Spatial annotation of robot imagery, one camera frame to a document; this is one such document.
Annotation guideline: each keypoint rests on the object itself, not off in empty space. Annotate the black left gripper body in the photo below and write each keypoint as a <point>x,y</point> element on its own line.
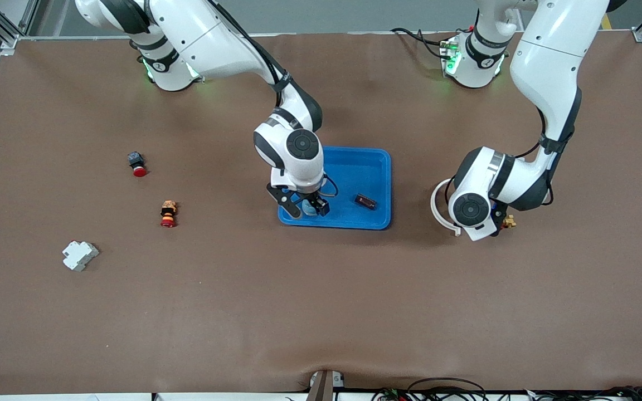
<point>500,216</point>

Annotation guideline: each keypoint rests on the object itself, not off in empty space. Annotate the blue call bell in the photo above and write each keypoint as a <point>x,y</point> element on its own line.
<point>309,211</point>

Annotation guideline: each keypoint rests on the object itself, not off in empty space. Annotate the long dark brown capacitor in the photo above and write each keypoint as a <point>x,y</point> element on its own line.
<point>365,201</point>

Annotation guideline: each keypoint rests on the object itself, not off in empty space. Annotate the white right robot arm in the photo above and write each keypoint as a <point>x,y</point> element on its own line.
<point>215,39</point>

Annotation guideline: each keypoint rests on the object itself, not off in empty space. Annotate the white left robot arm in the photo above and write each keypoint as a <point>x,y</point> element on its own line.
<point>549,61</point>

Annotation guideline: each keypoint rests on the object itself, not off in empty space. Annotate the blue plastic tray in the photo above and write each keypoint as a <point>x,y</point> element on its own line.
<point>365,167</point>

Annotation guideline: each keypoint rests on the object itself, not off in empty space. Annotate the red button with yellow collar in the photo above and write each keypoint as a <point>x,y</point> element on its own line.
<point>169,215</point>

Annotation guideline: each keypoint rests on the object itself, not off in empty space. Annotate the red push button black body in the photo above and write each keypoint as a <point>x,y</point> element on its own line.
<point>138,166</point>

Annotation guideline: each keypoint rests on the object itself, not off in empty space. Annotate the white circuit breaker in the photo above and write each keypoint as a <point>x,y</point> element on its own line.
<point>79,256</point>

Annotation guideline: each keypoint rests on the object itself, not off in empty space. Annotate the table edge bracket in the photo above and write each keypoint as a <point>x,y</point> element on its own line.
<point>324,387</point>

